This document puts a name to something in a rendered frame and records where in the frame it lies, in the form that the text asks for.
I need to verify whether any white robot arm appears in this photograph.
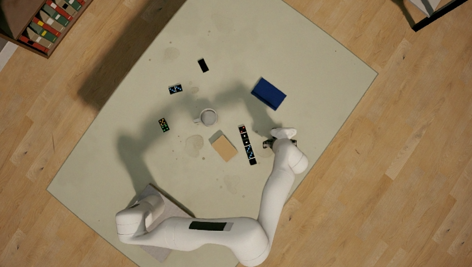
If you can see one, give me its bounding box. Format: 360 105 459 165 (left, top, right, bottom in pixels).
115 127 308 267

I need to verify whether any white mug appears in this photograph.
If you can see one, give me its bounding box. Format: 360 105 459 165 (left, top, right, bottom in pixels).
193 108 218 127

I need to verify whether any dark blue rectangular block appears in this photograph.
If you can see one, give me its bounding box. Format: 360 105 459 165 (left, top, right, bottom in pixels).
251 78 287 111

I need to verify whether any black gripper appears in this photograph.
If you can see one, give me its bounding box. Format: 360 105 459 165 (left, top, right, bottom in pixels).
263 138 297 150

